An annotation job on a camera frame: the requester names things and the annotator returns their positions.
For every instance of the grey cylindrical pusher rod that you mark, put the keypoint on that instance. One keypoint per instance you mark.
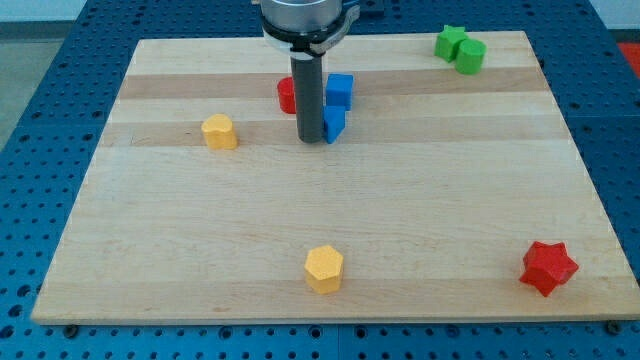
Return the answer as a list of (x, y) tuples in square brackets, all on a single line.
[(308, 93)]

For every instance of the red circle block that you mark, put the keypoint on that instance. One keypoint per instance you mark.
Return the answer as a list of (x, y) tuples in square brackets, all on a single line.
[(286, 95)]

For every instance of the green circle block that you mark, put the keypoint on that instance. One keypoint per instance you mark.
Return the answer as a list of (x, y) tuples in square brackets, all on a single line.
[(470, 56)]

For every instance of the blue cube block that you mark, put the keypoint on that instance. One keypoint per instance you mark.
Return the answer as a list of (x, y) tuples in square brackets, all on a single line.
[(339, 90)]

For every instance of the blue triangle block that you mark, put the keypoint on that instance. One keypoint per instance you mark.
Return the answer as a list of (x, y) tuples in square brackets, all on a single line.
[(334, 118)]

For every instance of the yellow heart block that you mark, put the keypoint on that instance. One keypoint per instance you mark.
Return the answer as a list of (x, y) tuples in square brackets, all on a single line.
[(219, 132)]

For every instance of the green star block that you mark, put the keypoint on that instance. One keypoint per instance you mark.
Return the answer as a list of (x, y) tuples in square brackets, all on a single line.
[(448, 41)]

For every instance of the wooden board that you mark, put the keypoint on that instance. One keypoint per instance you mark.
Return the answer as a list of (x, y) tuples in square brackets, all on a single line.
[(433, 194)]

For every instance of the yellow hexagon block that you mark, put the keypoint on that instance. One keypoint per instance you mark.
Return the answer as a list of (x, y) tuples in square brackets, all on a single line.
[(324, 267)]

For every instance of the red star block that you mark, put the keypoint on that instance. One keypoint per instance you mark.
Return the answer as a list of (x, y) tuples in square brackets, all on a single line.
[(547, 266)]

